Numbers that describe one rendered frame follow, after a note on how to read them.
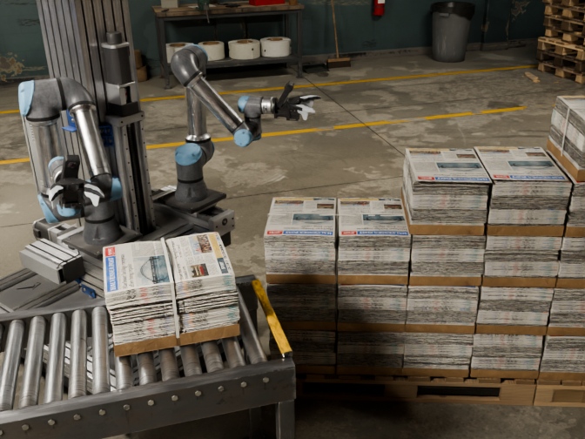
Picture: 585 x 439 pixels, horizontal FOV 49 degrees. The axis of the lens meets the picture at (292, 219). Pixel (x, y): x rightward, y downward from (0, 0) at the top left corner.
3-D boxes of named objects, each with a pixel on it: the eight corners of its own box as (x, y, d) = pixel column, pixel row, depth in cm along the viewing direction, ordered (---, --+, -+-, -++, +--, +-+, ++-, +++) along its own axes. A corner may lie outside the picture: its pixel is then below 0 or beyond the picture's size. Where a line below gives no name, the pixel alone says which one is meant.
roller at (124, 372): (127, 312, 223) (125, 300, 220) (136, 402, 182) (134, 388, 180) (112, 314, 221) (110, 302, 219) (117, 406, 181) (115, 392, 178)
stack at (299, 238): (276, 346, 327) (272, 195, 291) (512, 352, 319) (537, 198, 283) (269, 399, 292) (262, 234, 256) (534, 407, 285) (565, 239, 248)
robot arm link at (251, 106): (242, 111, 291) (241, 93, 287) (266, 112, 288) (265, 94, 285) (238, 117, 284) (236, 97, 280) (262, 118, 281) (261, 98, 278)
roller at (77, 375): (88, 318, 219) (86, 306, 217) (88, 411, 179) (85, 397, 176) (72, 320, 218) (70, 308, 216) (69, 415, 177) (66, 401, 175)
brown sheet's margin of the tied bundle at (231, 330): (224, 287, 225) (223, 277, 223) (240, 334, 200) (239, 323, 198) (178, 295, 221) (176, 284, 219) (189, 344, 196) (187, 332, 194)
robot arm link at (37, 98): (86, 222, 248) (62, 80, 224) (45, 231, 242) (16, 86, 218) (80, 211, 258) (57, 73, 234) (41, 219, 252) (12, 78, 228)
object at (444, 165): (405, 149, 275) (405, 147, 274) (474, 150, 273) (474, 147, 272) (413, 183, 242) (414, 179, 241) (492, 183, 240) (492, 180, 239)
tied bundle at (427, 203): (400, 196, 287) (403, 147, 277) (467, 197, 285) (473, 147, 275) (408, 235, 253) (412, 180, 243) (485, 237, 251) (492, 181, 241)
